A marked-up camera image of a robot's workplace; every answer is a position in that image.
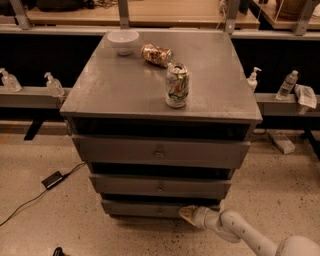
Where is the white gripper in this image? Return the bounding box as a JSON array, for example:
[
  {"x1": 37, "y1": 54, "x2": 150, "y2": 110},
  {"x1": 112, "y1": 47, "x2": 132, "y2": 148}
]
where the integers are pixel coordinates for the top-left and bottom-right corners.
[{"x1": 178, "y1": 205, "x2": 222, "y2": 231}]

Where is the grey bottom drawer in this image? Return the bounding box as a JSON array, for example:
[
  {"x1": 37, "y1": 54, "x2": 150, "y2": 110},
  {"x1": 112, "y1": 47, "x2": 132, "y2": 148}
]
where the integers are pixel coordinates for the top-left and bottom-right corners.
[{"x1": 102, "y1": 198, "x2": 220, "y2": 218}]

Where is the grey drawer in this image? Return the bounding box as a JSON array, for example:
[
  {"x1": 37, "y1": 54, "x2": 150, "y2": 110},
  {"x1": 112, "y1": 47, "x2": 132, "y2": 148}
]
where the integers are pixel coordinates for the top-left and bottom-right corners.
[
  {"x1": 89, "y1": 174, "x2": 231, "y2": 200},
  {"x1": 102, "y1": 198, "x2": 220, "y2": 218},
  {"x1": 72, "y1": 135, "x2": 250, "y2": 169}
]

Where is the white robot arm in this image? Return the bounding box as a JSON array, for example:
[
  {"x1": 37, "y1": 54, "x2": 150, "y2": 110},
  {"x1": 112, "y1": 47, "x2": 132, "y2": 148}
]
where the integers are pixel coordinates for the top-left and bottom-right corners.
[{"x1": 178, "y1": 205, "x2": 320, "y2": 256}]

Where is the grey middle drawer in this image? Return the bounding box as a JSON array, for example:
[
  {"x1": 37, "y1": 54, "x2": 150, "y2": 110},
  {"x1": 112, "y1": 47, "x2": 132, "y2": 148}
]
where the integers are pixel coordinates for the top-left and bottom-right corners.
[{"x1": 89, "y1": 174, "x2": 231, "y2": 200}]

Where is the grey drawer cabinet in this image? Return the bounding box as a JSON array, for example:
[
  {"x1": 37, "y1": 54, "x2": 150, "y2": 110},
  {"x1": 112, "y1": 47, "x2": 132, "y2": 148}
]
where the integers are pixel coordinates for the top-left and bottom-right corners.
[{"x1": 61, "y1": 30, "x2": 262, "y2": 204}]

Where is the grey top drawer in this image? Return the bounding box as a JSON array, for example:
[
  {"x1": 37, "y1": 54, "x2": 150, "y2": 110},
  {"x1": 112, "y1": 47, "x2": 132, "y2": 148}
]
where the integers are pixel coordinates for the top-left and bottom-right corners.
[{"x1": 72, "y1": 135, "x2": 250, "y2": 169}]

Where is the wooden block on floor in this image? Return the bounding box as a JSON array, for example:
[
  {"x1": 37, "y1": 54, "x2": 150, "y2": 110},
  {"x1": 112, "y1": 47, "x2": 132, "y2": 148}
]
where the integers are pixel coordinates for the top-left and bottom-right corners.
[{"x1": 270, "y1": 132, "x2": 296, "y2": 154}]

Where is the white green soda can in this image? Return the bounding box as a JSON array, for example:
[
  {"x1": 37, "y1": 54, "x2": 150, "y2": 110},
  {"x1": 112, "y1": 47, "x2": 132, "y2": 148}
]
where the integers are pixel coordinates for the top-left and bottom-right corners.
[{"x1": 165, "y1": 63, "x2": 189, "y2": 108}]

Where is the black object at bottom edge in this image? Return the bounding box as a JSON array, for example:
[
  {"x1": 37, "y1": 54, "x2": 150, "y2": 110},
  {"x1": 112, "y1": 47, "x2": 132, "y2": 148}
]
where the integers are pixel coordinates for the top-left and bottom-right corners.
[{"x1": 52, "y1": 247, "x2": 64, "y2": 256}]

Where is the black power adapter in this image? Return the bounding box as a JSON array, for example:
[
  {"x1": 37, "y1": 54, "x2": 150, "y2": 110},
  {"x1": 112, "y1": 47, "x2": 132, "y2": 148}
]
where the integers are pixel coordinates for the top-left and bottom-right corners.
[{"x1": 42, "y1": 171, "x2": 63, "y2": 190}]

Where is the right sanitizer pump bottle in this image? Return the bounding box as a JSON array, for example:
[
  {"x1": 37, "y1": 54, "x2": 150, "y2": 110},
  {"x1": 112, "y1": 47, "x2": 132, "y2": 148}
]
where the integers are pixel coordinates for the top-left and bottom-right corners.
[{"x1": 247, "y1": 67, "x2": 261, "y2": 92}]

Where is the sanitizer pump bottle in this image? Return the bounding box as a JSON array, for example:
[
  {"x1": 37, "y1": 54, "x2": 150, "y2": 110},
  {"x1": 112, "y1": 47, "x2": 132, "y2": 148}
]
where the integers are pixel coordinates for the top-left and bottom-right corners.
[
  {"x1": 247, "y1": 67, "x2": 261, "y2": 92},
  {"x1": 44, "y1": 72, "x2": 65, "y2": 97}
]

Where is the clear water bottle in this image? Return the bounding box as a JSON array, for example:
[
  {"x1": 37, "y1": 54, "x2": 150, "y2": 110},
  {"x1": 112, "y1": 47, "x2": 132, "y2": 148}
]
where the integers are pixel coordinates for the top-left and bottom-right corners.
[{"x1": 276, "y1": 70, "x2": 298, "y2": 100}]

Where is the crumpled white packet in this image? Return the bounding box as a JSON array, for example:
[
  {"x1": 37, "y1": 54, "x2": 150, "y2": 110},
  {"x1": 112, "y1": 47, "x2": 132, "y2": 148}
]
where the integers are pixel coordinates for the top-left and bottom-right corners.
[{"x1": 294, "y1": 84, "x2": 317, "y2": 109}]

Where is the left sanitizer pump bottle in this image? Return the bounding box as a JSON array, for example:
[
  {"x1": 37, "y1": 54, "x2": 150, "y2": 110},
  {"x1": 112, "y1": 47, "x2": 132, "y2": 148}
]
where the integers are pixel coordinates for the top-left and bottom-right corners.
[{"x1": 44, "y1": 72, "x2": 65, "y2": 97}]

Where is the white ceramic bowl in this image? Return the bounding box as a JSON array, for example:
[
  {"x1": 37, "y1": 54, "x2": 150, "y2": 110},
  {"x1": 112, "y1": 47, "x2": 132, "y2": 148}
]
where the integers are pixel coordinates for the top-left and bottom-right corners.
[{"x1": 107, "y1": 29, "x2": 139, "y2": 56}]

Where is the black power cable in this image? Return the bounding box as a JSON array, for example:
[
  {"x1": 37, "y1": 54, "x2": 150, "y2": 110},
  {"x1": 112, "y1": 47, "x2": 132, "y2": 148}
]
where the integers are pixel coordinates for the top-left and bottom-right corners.
[{"x1": 0, "y1": 161, "x2": 88, "y2": 228}]

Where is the grey metal shelf rail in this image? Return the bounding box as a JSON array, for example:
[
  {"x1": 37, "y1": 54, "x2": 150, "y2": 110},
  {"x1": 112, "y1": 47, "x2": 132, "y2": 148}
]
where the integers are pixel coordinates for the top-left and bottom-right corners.
[{"x1": 0, "y1": 86, "x2": 62, "y2": 109}]

